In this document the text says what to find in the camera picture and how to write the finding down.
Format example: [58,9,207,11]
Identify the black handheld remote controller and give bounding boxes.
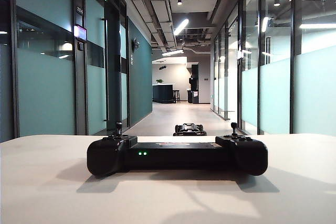
[87,121,269,177]

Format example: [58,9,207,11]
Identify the black quadruped robot dog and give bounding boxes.
[173,123,208,137]

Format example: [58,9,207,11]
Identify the dark bar counter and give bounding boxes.
[152,83,175,103]

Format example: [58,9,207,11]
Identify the black kiosk machine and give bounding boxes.
[187,63,200,104]

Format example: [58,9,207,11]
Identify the linear ceiling light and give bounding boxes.
[299,23,336,29]
[173,18,190,36]
[162,49,184,57]
[261,16,270,33]

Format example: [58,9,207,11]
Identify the lit room display screen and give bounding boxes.
[73,24,88,42]

